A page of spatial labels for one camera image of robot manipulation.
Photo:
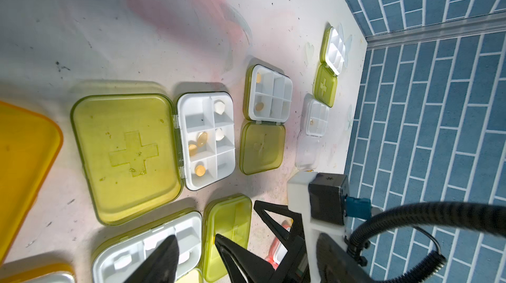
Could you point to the clear pillbox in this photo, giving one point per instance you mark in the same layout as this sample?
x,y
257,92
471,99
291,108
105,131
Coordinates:
x,y
314,124

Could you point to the orange pillbox back left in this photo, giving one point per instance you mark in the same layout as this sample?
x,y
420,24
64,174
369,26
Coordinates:
x,y
30,143

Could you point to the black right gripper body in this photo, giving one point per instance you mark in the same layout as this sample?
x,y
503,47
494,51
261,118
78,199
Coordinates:
x,y
315,252

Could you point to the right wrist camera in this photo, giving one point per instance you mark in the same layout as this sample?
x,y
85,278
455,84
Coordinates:
x,y
325,203

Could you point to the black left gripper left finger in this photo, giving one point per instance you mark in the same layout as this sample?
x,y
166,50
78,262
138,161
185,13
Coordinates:
x,y
160,266

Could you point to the pink pillbox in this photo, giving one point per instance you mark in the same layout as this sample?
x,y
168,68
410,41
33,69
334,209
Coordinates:
x,y
276,253

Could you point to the green pillbox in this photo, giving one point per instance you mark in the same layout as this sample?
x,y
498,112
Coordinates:
x,y
231,217
266,107
118,257
333,59

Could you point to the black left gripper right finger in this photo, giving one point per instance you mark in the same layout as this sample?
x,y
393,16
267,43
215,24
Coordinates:
x,y
241,264

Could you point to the green pillbox sideways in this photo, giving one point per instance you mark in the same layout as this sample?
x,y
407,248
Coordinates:
x,y
140,151

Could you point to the small orange pillbox front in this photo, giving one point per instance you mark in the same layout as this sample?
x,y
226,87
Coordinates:
x,y
51,273

